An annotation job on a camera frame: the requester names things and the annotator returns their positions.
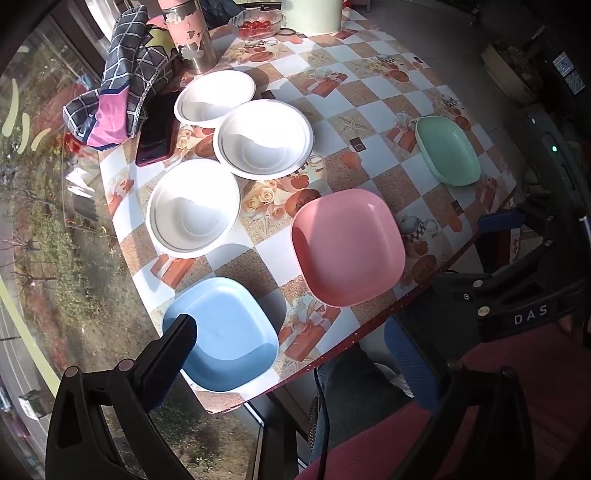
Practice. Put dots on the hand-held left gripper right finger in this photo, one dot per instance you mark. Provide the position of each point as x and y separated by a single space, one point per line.
411 364

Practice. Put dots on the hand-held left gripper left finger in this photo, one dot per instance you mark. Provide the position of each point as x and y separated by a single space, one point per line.
171 350

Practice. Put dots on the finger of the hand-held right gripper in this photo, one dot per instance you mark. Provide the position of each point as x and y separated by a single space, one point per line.
461 286
501 220

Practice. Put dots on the blue square plate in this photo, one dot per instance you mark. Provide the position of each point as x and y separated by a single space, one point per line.
231 332

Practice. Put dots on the green square plate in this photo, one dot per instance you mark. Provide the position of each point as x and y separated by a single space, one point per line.
448 152

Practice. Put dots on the pink square plate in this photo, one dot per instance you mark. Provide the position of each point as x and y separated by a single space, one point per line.
346 249

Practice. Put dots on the white bowl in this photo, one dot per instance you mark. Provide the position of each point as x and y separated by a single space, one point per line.
212 99
263 138
194 207

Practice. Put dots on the person's right hand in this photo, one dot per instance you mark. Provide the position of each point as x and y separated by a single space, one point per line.
566 325

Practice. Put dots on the white slipper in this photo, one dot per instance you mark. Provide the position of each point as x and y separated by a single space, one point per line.
397 381

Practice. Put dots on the person's left leg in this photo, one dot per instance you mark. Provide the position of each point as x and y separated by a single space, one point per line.
341 374

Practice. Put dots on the round beige basket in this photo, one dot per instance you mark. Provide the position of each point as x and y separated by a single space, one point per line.
508 69

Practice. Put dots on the printed checkered tablecloth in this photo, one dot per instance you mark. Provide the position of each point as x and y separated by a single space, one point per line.
369 92

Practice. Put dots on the red smartphone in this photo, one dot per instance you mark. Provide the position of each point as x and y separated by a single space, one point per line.
157 134

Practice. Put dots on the yellow window sticker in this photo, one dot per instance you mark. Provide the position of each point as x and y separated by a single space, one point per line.
14 106
40 137
24 134

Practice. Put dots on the checked navy pink cloth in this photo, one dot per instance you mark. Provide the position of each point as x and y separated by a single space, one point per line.
115 92

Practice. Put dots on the pale green canister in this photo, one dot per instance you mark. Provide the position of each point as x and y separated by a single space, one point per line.
318 14

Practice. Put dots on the glass bowl of tomatoes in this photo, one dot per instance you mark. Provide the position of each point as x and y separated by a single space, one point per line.
256 25

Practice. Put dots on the pink peeling metal flask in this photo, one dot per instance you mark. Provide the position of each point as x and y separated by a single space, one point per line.
189 37

